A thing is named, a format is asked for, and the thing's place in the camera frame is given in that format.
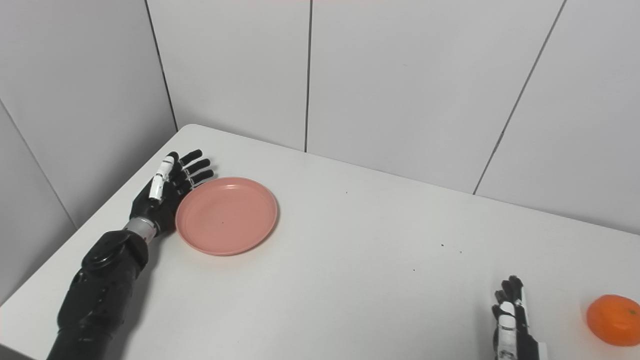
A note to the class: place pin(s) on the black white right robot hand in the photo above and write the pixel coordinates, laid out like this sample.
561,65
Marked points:
525,347

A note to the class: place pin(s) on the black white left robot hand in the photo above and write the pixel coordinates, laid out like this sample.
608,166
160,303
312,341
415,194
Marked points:
160,210

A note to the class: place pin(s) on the pink round plate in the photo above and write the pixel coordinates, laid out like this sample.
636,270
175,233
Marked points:
226,216

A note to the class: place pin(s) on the orange fruit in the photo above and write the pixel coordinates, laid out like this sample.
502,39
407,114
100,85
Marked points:
614,320

